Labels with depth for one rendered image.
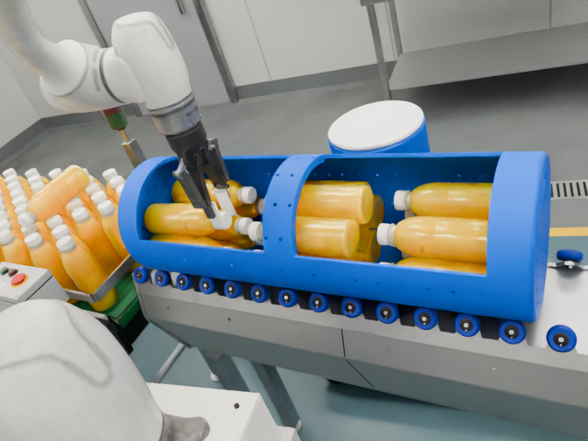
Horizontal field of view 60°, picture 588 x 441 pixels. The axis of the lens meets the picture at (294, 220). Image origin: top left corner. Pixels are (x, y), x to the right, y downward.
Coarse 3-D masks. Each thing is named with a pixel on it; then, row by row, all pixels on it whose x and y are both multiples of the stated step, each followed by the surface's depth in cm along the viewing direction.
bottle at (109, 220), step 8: (104, 216) 136; (112, 216) 136; (104, 224) 136; (112, 224) 136; (104, 232) 138; (112, 232) 137; (112, 240) 138; (120, 240) 138; (120, 248) 140; (120, 256) 143; (136, 264) 143
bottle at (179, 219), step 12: (156, 204) 120; (168, 204) 118; (180, 204) 116; (144, 216) 119; (156, 216) 117; (168, 216) 115; (180, 216) 113; (192, 216) 111; (204, 216) 111; (156, 228) 118; (168, 228) 116; (180, 228) 114; (192, 228) 112; (204, 228) 111
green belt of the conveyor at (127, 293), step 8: (128, 272) 147; (120, 280) 145; (128, 280) 144; (120, 288) 142; (128, 288) 141; (120, 296) 139; (128, 296) 138; (136, 296) 139; (80, 304) 141; (88, 304) 140; (120, 304) 136; (128, 304) 136; (136, 304) 138; (104, 312) 135; (112, 312) 134; (120, 312) 134; (128, 312) 136; (136, 312) 139; (112, 320) 140; (120, 320) 134; (128, 320) 136; (120, 328) 136
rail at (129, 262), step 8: (128, 256) 138; (120, 264) 136; (128, 264) 138; (112, 272) 134; (120, 272) 136; (104, 280) 133; (112, 280) 134; (104, 288) 132; (96, 296) 130; (104, 296) 132
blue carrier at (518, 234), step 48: (144, 192) 122; (288, 192) 95; (384, 192) 111; (528, 192) 74; (144, 240) 115; (288, 240) 94; (528, 240) 73; (336, 288) 95; (384, 288) 89; (432, 288) 83; (480, 288) 79; (528, 288) 75
